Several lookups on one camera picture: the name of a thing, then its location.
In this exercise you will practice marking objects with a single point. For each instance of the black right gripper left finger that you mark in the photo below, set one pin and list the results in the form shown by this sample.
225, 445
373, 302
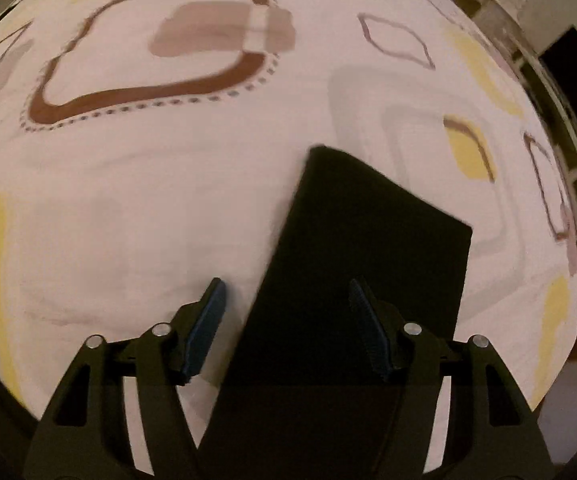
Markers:
116, 413

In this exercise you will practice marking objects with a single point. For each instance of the black pants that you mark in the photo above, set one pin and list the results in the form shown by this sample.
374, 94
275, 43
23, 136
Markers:
310, 386

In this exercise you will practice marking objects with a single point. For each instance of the white patterned bed cover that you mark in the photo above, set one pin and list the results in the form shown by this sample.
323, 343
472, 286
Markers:
149, 146

